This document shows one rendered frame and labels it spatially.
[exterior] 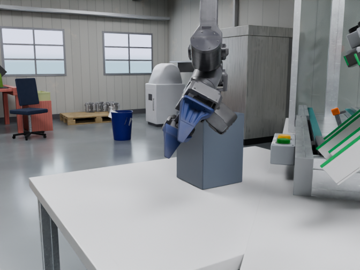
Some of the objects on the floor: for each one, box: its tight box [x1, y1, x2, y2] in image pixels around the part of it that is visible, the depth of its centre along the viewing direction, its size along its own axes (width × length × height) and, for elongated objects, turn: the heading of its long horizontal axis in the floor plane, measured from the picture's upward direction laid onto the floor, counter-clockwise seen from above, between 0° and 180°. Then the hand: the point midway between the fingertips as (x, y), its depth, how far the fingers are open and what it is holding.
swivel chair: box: [10, 78, 48, 140], centre depth 640 cm, size 58×55×99 cm
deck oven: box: [193, 25, 293, 146], centre depth 643 cm, size 143×105×176 cm
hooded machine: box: [145, 63, 185, 127], centre depth 781 cm, size 71×57×124 cm
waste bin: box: [108, 110, 133, 141], centre depth 628 cm, size 41×38×50 cm
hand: (180, 134), depth 71 cm, fingers open, 8 cm apart
